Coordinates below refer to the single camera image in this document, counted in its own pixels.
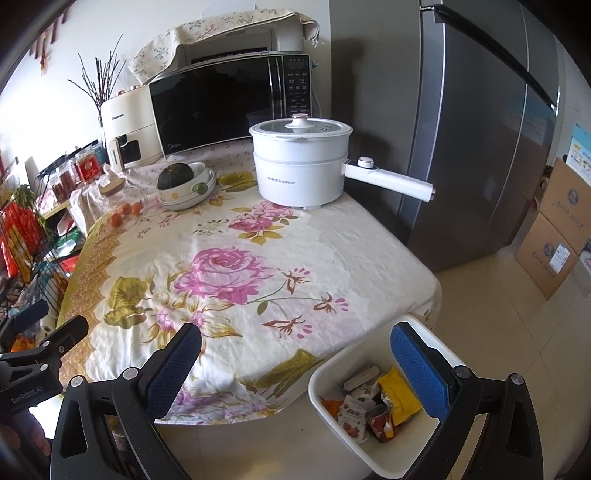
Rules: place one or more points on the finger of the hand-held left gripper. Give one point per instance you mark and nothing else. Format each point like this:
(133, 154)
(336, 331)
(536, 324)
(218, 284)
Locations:
(27, 316)
(64, 337)

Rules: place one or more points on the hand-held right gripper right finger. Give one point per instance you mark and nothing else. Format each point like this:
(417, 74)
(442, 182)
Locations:
(420, 369)

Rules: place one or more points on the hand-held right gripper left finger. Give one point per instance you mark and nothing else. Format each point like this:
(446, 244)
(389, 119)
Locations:
(178, 369)

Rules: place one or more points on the yellow packet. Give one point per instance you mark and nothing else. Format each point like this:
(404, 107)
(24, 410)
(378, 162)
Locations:
(401, 392)

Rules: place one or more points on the crushed red can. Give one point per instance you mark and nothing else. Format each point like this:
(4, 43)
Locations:
(378, 420)

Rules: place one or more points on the white wrapper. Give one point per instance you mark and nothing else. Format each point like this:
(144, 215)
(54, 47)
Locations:
(353, 410)

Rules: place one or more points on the white plastic bin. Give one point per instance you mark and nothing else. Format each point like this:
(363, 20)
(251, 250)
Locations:
(401, 457)

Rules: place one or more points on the orange peel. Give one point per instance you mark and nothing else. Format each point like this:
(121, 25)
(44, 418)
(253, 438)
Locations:
(330, 404)

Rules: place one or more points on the red packets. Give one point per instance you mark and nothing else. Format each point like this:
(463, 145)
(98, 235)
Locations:
(18, 240)

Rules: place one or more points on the row of spice jars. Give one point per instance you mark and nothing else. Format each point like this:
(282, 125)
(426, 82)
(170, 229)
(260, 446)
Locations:
(62, 184)

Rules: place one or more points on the floral tablecloth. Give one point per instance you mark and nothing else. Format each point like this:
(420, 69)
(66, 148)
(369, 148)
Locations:
(277, 258)

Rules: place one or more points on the glass jar wooden lid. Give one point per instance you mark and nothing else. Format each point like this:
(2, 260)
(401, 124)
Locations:
(117, 189)

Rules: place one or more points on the red label jar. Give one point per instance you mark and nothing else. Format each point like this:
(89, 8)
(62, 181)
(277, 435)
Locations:
(86, 168)

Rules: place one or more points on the cardboard box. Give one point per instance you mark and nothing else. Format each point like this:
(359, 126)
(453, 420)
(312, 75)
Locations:
(540, 258)
(568, 203)

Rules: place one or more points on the white bowl with green squash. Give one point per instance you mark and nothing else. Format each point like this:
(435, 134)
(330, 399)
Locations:
(203, 189)

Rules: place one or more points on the green pumpkin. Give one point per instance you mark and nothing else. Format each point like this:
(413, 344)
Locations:
(174, 177)

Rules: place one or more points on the white printed bag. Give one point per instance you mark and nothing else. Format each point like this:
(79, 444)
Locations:
(586, 265)

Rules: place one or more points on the white ceramic bowl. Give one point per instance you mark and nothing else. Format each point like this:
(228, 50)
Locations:
(198, 173)

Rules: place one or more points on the cream air fryer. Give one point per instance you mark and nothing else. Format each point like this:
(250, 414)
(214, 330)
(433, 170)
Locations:
(129, 124)

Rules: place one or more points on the white electric pot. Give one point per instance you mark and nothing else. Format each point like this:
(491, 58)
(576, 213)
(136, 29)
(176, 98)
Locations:
(295, 180)

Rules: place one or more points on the grey refrigerator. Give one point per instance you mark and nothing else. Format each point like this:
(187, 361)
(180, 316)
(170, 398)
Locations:
(415, 138)

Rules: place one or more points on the dried branches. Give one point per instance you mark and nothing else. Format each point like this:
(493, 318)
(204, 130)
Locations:
(99, 78)

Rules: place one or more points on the black microwave oven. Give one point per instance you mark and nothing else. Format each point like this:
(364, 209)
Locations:
(212, 106)

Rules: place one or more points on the blue white paper box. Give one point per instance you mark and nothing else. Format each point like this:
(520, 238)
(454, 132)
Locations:
(579, 157)

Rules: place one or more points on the red hanging decoration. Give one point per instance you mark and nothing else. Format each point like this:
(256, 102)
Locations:
(48, 37)

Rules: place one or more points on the floral cloth cover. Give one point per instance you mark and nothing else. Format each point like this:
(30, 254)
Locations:
(157, 46)

